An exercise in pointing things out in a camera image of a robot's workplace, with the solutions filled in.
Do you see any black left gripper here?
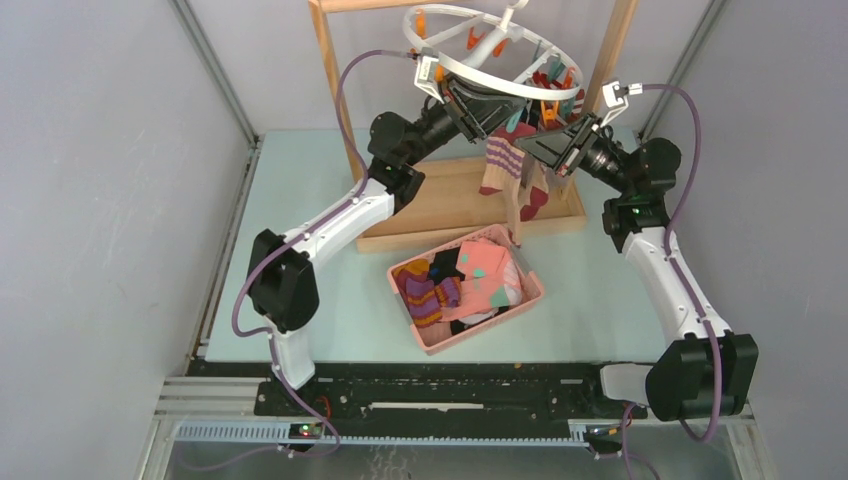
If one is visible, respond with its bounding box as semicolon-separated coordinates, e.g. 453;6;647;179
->
402;73;525;168

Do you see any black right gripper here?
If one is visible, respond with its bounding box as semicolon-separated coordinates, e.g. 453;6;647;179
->
514;111;633;197

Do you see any beige red striped sock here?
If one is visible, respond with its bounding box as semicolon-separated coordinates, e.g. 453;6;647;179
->
518;164;549;222

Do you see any orange cuffed grey sock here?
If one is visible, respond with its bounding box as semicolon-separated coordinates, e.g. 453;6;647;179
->
565;89;585;123

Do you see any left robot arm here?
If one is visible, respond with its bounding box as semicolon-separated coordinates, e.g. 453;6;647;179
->
240;78;528;417

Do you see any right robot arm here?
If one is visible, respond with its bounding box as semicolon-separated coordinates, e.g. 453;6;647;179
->
515;116;759;421

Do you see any white round clip hanger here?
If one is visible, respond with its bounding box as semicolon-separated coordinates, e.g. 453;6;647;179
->
401;1;585;102

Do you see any wooden hanger stand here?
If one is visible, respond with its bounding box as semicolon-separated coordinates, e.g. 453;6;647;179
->
308;0;639;253

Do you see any teal left clothespin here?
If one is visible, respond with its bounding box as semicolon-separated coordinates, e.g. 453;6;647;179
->
505;110;524;133

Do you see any orange front clothespin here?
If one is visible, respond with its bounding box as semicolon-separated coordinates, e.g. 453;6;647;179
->
540;100;559;129

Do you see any orange clothespin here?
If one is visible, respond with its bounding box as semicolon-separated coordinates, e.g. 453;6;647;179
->
414;8;427;39
540;100;559;129

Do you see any pink mint sock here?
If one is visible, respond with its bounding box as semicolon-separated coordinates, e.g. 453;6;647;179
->
441;239;524;325

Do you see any pink plastic basket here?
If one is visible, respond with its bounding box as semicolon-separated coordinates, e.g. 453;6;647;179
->
387;225;545;355

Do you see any purple striped sock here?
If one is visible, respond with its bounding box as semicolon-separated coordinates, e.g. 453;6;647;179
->
390;258;465;328

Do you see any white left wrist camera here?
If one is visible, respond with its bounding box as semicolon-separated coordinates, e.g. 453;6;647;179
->
413;48;444;103

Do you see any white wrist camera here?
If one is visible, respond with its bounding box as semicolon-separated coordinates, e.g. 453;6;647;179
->
413;48;444;103
597;80;644;130

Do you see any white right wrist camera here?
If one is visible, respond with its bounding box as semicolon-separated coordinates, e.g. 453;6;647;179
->
597;80;644;130

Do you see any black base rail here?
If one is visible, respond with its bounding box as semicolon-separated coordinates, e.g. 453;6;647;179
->
253;363;626;440

